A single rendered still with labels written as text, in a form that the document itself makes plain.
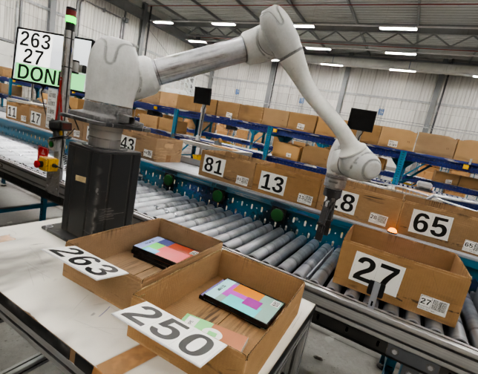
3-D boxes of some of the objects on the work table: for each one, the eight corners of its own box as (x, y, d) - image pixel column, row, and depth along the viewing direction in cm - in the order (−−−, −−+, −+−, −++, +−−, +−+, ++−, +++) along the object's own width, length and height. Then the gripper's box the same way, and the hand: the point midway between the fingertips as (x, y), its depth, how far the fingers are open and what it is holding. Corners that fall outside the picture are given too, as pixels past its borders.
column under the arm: (87, 254, 101) (98, 152, 95) (41, 228, 113) (48, 136, 107) (147, 237, 124) (159, 153, 118) (103, 217, 135) (112, 141, 129)
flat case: (266, 330, 77) (267, 324, 76) (202, 298, 85) (203, 293, 85) (284, 307, 89) (286, 302, 88) (227, 281, 97) (228, 277, 97)
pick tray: (60, 274, 86) (63, 240, 85) (156, 242, 121) (159, 217, 119) (136, 319, 74) (142, 280, 73) (219, 268, 109) (224, 241, 107)
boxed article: (236, 364, 66) (237, 357, 65) (170, 335, 70) (171, 329, 70) (247, 343, 73) (249, 337, 73) (185, 318, 77) (187, 312, 77)
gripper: (331, 184, 146) (319, 229, 150) (318, 188, 126) (305, 240, 130) (347, 188, 143) (335, 234, 147) (336, 192, 123) (323, 246, 127)
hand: (322, 232), depth 138 cm, fingers open, 10 cm apart
